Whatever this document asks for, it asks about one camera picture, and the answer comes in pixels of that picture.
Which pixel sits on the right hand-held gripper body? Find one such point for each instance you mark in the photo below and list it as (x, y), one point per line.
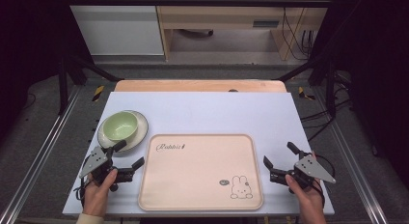
(313, 171)

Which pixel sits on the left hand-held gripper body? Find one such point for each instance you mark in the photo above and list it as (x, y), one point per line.
(95, 161)

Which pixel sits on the person's right hand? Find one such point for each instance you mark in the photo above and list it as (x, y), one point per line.
(305, 198)

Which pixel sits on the person's left hand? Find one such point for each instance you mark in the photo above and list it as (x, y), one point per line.
(96, 195)

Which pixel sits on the green bowl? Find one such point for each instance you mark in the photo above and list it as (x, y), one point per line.
(120, 126)

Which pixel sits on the cream round plate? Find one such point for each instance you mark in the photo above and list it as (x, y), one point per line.
(142, 133)

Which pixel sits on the yellow black tape marker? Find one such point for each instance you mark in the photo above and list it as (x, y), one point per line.
(304, 93)
(98, 92)

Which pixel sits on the pink tray with rabbit print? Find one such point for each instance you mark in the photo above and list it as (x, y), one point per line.
(199, 172)

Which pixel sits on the black metal stand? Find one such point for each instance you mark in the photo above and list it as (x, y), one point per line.
(331, 89)
(64, 85)

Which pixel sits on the white cabinet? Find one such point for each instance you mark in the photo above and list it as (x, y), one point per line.
(119, 27)

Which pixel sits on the black tube under desk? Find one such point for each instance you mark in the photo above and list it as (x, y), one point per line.
(199, 33)

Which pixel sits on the light wooden desk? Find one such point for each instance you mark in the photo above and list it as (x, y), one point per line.
(225, 14)

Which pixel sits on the aluminium floor rail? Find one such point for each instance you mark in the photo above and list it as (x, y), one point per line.
(357, 166)
(38, 156)

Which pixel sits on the black horizontal frame bar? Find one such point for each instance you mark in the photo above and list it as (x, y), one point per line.
(193, 2)

